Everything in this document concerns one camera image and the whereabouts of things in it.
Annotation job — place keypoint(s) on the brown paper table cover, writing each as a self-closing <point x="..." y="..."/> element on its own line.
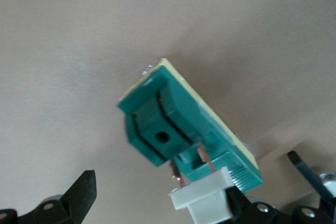
<point x="78" y="51"/>

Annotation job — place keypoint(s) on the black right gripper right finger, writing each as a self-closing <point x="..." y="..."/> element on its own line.
<point x="257" y="213"/>

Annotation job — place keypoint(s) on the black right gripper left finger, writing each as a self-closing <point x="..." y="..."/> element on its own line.
<point x="71" y="203"/>

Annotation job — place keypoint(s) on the green terminal block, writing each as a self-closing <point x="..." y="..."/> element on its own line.
<point x="170" y="119"/>

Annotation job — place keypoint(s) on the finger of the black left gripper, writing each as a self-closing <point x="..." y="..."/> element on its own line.
<point x="307" y="174"/>

